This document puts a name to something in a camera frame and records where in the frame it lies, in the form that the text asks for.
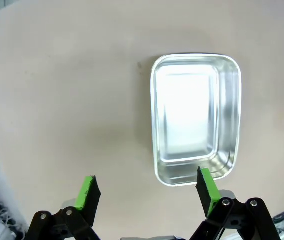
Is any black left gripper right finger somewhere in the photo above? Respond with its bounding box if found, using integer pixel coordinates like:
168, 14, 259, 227
189, 166, 282, 240

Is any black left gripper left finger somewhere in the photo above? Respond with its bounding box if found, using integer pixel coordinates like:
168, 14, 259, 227
23, 174, 103, 240

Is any empty-bottomed steel rectangular container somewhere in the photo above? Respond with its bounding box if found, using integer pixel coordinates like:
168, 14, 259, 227
150, 51, 243, 187

